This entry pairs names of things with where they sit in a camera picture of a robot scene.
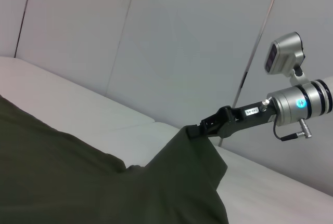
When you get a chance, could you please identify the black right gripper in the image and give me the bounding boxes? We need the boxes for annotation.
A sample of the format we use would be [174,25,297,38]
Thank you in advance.
[187,99,276,139]

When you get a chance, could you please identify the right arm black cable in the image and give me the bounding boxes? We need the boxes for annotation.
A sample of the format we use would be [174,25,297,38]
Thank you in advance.
[273,119,313,143]

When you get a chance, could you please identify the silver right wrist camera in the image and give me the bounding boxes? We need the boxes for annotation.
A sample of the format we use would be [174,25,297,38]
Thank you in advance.
[264,31,310,87]

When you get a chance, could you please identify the dark green shirt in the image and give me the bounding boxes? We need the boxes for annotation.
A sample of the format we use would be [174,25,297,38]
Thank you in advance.
[0,94,229,224]

